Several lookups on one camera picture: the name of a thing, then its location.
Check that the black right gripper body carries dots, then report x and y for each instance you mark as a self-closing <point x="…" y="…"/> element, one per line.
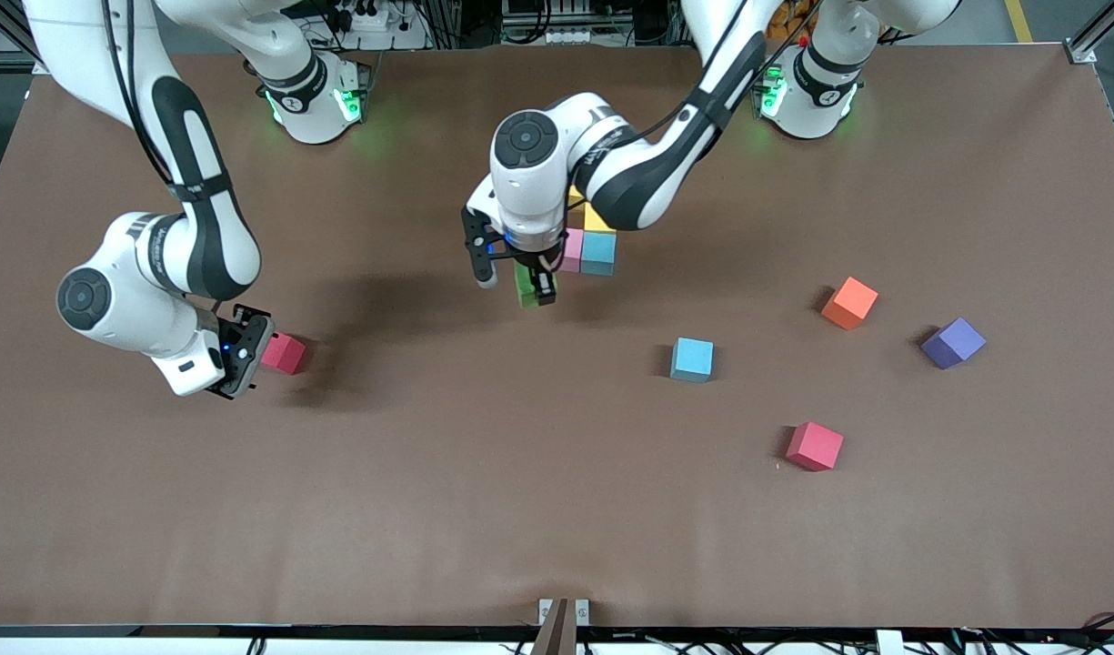
<point x="247" y="320"/>

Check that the green foam block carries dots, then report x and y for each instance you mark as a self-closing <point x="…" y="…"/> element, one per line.
<point x="524" y="287"/>

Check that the pink foam block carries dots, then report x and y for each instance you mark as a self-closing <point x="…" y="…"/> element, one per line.
<point x="572" y="250"/>

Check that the red foam block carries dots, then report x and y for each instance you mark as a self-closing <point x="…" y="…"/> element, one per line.
<point x="814" y="446"/>
<point x="286" y="353"/>

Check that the blue foam block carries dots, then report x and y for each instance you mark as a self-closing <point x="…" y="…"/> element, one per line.
<point x="598" y="255"/>
<point x="692" y="359"/>

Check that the yellow foam block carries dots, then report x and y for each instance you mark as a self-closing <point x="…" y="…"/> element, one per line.
<point x="575" y="194"/>
<point x="597" y="221"/>

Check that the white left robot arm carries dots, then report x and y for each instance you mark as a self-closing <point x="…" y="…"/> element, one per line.
<point x="629" y="173"/>

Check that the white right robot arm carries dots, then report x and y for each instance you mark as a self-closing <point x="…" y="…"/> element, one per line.
<point x="202" y="236"/>

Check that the white power strip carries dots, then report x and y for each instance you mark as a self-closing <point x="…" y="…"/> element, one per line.
<point x="366" y="18"/>

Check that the orange foam block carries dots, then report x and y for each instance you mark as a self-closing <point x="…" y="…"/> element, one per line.
<point x="849" y="303"/>

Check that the bag of orange fruit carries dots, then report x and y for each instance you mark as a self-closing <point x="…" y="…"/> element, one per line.
<point x="784" y="23"/>

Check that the purple foam block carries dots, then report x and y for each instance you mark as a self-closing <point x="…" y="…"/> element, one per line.
<point x="953" y="343"/>

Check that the small white box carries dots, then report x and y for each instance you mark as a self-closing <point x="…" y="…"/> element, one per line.
<point x="888" y="642"/>

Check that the metal table edge bracket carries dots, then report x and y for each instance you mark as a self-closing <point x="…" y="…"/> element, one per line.
<point x="564" y="623"/>

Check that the aluminium frame profile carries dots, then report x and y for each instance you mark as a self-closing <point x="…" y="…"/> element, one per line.
<point x="2" y="45"/>
<point x="1098" y="36"/>

